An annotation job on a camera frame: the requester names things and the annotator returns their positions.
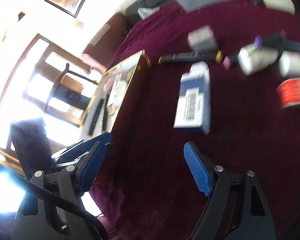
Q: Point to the dark wooden chair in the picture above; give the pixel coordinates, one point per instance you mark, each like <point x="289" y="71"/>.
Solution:
<point x="66" y="94"/>

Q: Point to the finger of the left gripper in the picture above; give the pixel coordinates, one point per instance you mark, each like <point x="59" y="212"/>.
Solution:
<point x="72" y="152"/>

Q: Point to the black marker purple cap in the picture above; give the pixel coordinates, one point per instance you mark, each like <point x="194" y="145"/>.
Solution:
<point x="275" y="41"/>

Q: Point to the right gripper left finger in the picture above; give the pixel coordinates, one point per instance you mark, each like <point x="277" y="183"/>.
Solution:
<point x="73" y="181"/>

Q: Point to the red-brown armchair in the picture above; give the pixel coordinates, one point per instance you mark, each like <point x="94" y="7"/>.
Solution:
<point x="99" y="52"/>

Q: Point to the black leather sofa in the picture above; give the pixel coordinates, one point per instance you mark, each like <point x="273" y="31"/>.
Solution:
<point x="131" y="13"/>

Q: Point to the black marker yellow cap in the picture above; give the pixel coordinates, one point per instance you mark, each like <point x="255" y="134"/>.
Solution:
<point x="192" y="57"/>

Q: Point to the white bottle orange cap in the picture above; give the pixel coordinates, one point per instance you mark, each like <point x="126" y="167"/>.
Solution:
<point x="289" y="64"/>

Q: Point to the red grey carton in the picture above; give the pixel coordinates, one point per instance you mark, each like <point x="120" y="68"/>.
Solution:
<point x="289" y="92"/>

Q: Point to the white gold-rimmed cardboard tray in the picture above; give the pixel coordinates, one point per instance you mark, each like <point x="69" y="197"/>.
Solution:
<point x="115" y="98"/>

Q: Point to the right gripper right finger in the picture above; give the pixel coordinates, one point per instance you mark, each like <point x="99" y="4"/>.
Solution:
<point x="215" y="184"/>

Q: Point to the white plastic bag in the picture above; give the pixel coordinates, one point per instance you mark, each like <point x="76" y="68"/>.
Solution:
<point x="146" y="12"/>

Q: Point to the blue white medicine box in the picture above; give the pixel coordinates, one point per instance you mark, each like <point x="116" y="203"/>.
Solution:
<point x="193" y="111"/>

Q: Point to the small white square box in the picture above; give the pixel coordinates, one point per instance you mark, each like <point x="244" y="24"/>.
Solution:
<point x="202" y="39"/>

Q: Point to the white pill bottle red label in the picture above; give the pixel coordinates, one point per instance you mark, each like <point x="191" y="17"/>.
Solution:
<point x="252" y="60"/>

